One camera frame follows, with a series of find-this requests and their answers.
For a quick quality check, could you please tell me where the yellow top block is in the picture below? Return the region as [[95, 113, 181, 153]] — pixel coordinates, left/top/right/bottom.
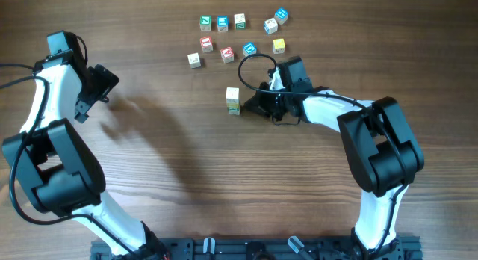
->
[[273, 38, 285, 54]]

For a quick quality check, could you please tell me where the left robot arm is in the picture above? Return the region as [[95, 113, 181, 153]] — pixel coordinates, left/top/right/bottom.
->
[[1, 31, 170, 259]]

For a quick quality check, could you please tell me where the blue D block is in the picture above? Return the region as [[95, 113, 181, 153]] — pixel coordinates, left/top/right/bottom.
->
[[242, 42, 257, 57]]

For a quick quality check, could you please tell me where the red A block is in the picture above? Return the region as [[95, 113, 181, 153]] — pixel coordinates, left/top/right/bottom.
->
[[220, 46, 235, 64]]

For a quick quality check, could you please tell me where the white block blue side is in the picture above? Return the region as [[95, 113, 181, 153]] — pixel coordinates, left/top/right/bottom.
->
[[264, 18, 279, 35]]

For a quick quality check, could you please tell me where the blue block far right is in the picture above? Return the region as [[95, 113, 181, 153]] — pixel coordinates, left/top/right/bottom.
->
[[274, 7, 289, 25]]

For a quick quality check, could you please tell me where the plain block green side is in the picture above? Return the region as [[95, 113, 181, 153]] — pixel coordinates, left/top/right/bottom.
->
[[234, 13, 246, 30]]

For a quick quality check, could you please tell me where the red top block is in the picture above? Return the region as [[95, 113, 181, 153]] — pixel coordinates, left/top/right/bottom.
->
[[199, 37, 214, 53]]

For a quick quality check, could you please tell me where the plain block red side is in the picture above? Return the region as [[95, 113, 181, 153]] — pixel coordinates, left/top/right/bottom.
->
[[187, 52, 202, 69]]

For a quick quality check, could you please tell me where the blue top block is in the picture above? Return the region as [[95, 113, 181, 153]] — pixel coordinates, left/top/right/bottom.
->
[[217, 16, 229, 32]]

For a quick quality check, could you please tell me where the green N block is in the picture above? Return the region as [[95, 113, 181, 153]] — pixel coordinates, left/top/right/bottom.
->
[[199, 15, 212, 31]]

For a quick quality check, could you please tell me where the right camera cable black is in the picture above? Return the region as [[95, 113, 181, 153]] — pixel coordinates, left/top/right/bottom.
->
[[238, 53, 410, 260]]

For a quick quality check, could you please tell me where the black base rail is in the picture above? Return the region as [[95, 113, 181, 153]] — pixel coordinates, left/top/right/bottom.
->
[[90, 236, 423, 260]]

